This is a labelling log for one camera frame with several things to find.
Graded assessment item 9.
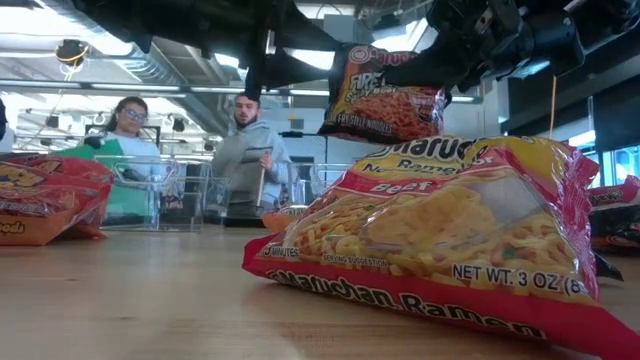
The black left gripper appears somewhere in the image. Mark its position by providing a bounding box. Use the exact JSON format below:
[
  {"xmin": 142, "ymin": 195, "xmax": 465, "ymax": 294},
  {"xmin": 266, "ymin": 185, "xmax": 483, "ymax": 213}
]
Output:
[{"xmin": 264, "ymin": 0, "xmax": 346, "ymax": 91}]

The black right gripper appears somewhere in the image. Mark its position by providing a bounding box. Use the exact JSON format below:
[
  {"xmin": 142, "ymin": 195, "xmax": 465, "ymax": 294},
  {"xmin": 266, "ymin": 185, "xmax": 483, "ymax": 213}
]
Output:
[{"xmin": 382, "ymin": 0, "xmax": 531, "ymax": 95}]

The orange Saucy Noods packet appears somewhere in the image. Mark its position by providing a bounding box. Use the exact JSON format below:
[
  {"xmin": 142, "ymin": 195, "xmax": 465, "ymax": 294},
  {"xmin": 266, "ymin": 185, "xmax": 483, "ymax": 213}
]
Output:
[
  {"xmin": 0, "ymin": 199, "xmax": 109, "ymax": 247},
  {"xmin": 0, "ymin": 153, "xmax": 115, "ymax": 226},
  {"xmin": 260, "ymin": 204, "xmax": 312, "ymax": 234}
]

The person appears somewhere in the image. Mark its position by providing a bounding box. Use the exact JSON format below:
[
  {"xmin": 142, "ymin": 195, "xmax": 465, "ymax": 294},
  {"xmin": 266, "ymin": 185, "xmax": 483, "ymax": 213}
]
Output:
[
  {"xmin": 97, "ymin": 95, "xmax": 169, "ymax": 221},
  {"xmin": 210, "ymin": 92, "xmax": 297, "ymax": 220}
]

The clear plastic bin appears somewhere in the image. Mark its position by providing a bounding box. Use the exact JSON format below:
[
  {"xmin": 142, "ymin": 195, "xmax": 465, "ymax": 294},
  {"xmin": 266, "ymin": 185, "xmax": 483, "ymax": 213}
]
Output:
[
  {"xmin": 93, "ymin": 153, "xmax": 232, "ymax": 233},
  {"xmin": 289, "ymin": 162, "xmax": 357, "ymax": 207}
]

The wooden stick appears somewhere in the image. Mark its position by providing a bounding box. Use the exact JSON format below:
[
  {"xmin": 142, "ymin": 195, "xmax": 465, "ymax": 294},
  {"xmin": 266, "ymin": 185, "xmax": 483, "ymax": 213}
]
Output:
[{"xmin": 255, "ymin": 167, "xmax": 267, "ymax": 207}]

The glass window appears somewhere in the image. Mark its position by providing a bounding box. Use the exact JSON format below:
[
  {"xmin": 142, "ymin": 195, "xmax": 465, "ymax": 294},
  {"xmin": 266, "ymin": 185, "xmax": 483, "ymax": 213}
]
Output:
[{"xmin": 599, "ymin": 143, "xmax": 640, "ymax": 187}]

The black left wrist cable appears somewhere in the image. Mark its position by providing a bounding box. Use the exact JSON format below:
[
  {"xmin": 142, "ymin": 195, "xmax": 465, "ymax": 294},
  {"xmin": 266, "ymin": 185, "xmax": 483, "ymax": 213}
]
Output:
[{"xmin": 243, "ymin": 29, "xmax": 267, "ymax": 102}]

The black gantry frame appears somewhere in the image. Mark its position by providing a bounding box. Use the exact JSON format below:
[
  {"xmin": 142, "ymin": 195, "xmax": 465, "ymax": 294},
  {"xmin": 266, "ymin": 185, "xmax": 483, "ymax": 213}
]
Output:
[{"xmin": 278, "ymin": 129, "xmax": 329, "ymax": 166}]

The yellow hanging power cable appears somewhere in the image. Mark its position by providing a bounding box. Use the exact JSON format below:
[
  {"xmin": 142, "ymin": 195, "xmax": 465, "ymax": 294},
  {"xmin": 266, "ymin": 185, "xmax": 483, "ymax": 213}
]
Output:
[{"xmin": 548, "ymin": 74, "xmax": 558, "ymax": 141}]

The silver ventilation duct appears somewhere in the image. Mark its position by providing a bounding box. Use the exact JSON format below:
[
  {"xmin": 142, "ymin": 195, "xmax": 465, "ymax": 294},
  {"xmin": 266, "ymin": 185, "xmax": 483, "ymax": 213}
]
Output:
[{"xmin": 42, "ymin": 0, "xmax": 246, "ymax": 137}]

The black ceiling cable reel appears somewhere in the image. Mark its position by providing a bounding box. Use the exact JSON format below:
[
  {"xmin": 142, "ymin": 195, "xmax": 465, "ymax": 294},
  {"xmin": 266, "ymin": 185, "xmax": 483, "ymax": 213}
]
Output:
[{"xmin": 53, "ymin": 38, "xmax": 91, "ymax": 69}]

